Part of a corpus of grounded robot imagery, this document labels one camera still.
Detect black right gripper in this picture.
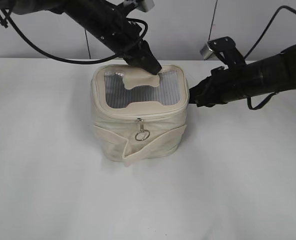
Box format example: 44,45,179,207
189,66,248,108

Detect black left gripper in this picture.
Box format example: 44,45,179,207
84,4,162,74

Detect cream zippered lunch bag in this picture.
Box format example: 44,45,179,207
91,64,189,167

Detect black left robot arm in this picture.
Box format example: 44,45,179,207
0,0,162,75

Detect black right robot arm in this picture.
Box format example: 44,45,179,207
189,44,296,111

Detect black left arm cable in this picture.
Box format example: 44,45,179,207
0,9,148,64

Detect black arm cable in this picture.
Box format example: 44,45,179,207
244,4,296,111
0,9,148,64

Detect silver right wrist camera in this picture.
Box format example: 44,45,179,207
199,36,246,68

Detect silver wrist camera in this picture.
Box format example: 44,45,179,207
123,0,155,13
199,36,246,68

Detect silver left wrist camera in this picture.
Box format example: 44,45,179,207
123,0,155,13

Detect silver front zipper pull ring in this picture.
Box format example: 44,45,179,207
134,117,150,142

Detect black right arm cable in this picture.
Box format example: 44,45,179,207
244,4,296,111

